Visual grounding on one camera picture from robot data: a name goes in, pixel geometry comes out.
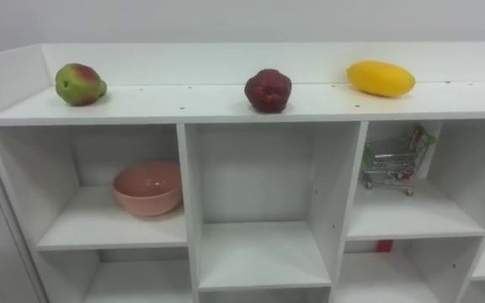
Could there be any green red pear soft toy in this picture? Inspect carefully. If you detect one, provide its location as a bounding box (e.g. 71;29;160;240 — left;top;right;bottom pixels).
54;62;109;107

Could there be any white cubby shelf unit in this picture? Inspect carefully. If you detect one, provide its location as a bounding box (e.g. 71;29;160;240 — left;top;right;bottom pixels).
0;40;485;303

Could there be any miniature metal shopping cart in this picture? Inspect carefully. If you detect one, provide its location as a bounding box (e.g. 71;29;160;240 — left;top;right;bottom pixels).
360;125;437;197

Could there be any pink bowl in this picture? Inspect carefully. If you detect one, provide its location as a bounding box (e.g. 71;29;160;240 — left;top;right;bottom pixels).
112;161;184;218

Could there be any dark red apple soft toy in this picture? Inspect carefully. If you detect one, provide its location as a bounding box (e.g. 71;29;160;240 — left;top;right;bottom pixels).
243;68;293;114

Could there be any yellow mango soft toy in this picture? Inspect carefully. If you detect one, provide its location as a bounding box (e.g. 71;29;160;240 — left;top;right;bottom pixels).
346;60;417;98

